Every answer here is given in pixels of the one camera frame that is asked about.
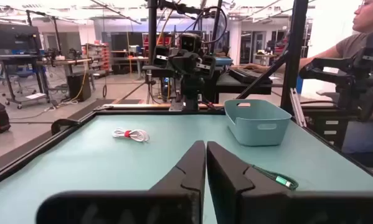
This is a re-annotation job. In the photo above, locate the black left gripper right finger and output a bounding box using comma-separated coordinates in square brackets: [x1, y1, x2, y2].
[206, 141, 373, 224]

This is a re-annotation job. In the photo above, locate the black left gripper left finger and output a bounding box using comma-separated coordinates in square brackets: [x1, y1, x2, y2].
[35, 140, 206, 224]

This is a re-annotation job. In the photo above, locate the white cable with red tie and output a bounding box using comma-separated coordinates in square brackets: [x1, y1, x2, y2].
[111, 127, 151, 143]

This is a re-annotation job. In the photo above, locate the black desk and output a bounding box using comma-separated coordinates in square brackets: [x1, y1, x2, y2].
[215, 72, 284, 104]

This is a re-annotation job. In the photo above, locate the black keyboard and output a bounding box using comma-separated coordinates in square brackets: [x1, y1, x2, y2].
[229, 67, 273, 85]

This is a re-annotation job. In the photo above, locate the teal plastic bin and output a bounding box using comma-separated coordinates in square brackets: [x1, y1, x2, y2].
[224, 98, 292, 147]

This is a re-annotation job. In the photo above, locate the person's hand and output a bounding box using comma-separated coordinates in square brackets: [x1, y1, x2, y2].
[242, 63, 263, 73]

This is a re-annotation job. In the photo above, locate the red parts shelf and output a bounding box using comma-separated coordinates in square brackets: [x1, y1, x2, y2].
[92, 40, 111, 73]

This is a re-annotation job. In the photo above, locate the black floor box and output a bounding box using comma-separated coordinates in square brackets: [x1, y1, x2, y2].
[66, 73, 92, 103]

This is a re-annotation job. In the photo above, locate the black drawer cabinet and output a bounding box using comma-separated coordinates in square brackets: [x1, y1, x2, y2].
[300, 106, 351, 149]

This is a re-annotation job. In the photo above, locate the wooden workbench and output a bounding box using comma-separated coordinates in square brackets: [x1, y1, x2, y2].
[35, 57, 94, 68]

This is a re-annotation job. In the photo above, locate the black table edge clamp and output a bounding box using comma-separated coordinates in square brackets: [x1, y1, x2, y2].
[50, 118, 81, 136]

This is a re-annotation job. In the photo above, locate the black wheeled cart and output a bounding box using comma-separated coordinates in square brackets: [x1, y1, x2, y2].
[0, 54, 51, 110]

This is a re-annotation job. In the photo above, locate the person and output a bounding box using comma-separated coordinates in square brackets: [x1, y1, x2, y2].
[242, 0, 373, 154]

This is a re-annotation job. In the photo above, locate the black monitor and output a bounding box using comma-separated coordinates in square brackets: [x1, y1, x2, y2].
[0, 22, 43, 57]

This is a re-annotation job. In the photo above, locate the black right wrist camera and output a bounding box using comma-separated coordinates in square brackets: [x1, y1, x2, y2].
[179, 32, 203, 52]

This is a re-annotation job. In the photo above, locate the black frame post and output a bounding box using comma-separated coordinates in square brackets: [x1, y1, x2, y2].
[279, 0, 309, 114]
[146, 0, 159, 103]

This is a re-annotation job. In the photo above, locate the black overhead cable loop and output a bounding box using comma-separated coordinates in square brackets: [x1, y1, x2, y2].
[191, 5, 229, 45]

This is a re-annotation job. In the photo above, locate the wood table frame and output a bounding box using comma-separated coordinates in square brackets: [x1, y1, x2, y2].
[102, 103, 226, 111]

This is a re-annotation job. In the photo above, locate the black diagonal frame strut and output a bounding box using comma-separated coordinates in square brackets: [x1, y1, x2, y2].
[235, 52, 289, 100]

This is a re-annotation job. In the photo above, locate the silver aluminium rail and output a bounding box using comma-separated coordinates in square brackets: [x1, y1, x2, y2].
[290, 87, 308, 128]

